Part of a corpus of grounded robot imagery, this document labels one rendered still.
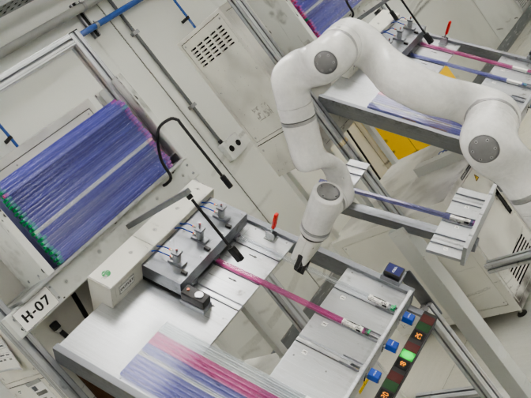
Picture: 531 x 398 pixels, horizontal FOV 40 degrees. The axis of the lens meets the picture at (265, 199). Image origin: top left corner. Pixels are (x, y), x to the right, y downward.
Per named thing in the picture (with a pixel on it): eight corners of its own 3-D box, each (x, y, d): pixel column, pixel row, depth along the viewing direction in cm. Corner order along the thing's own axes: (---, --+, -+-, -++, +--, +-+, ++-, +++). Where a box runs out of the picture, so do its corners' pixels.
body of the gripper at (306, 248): (312, 211, 205) (303, 237, 213) (294, 233, 198) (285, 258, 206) (335, 225, 203) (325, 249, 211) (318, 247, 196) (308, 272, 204)
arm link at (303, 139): (312, 99, 194) (337, 200, 206) (273, 123, 184) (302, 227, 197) (339, 99, 188) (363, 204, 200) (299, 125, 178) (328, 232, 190)
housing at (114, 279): (214, 220, 236) (214, 187, 226) (115, 322, 204) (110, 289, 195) (194, 211, 239) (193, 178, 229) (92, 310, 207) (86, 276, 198)
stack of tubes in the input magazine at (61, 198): (175, 163, 227) (120, 94, 222) (60, 264, 194) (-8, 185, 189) (156, 176, 236) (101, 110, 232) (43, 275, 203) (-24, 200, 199)
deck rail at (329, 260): (412, 302, 212) (415, 288, 208) (408, 307, 211) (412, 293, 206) (208, 210, 238) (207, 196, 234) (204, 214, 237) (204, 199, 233)
